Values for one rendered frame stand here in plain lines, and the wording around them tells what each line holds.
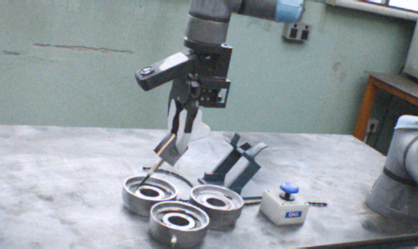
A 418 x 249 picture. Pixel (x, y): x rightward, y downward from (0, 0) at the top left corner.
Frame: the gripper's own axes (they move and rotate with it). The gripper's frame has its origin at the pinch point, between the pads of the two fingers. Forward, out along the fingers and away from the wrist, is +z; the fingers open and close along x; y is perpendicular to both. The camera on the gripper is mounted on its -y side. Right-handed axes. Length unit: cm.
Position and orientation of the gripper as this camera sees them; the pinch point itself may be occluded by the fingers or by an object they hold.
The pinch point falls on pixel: (174, 144)
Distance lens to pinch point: 109.3
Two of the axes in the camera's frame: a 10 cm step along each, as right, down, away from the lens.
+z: -1.9, 9.3, 3.1
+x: -4.5, -3.6, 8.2
